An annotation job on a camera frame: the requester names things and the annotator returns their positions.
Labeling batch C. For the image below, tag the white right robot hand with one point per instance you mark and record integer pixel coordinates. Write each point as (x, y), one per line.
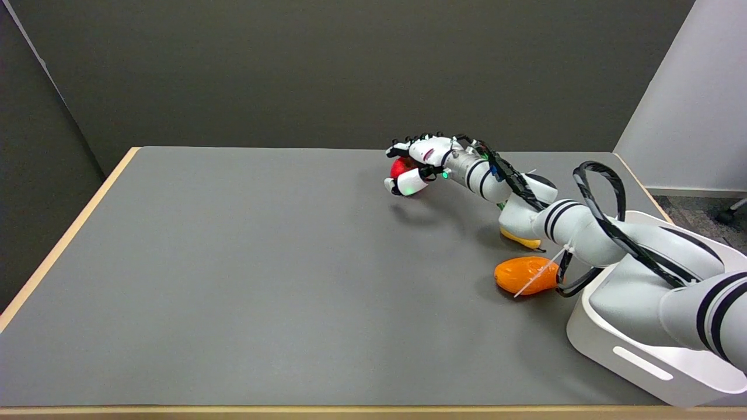
(420, 163)

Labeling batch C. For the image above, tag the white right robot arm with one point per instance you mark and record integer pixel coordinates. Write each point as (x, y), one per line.
(613, 239)

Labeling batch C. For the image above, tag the red tomato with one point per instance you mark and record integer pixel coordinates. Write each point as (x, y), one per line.
(400, 167)

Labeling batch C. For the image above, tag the orange mango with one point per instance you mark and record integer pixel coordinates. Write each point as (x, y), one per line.
(525, 275)

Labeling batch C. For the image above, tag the white plastic bin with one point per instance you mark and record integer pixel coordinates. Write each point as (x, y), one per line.
(642, 361)

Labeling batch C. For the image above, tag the yellow pear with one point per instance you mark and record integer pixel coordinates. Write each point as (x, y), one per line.
(519, 238)

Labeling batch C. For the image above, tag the black chair caster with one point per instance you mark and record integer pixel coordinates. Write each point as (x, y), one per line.
(726, 216)

